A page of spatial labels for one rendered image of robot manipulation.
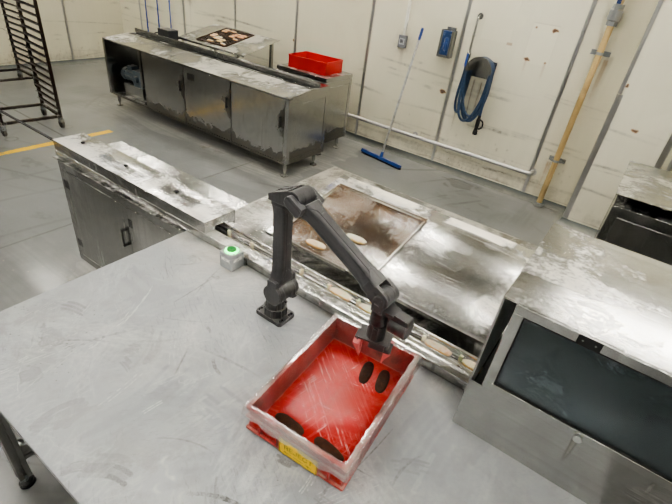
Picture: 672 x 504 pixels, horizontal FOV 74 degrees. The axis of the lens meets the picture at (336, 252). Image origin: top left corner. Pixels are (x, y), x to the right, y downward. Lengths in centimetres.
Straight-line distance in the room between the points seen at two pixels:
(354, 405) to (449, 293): 62
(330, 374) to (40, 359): 89
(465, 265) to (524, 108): 335
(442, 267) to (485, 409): 70
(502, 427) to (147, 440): 96
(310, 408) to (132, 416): 49
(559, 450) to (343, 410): 58
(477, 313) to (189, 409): 104
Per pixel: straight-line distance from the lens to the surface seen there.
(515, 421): 138
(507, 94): 513
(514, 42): 509
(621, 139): 471
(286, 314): 166
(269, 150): 467
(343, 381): 148
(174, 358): 155
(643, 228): 304
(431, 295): 177
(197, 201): 219
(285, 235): 143
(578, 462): 141
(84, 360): 161
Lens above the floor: 194
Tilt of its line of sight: 33 degrees down
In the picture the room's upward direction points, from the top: 8 degrees clockwise
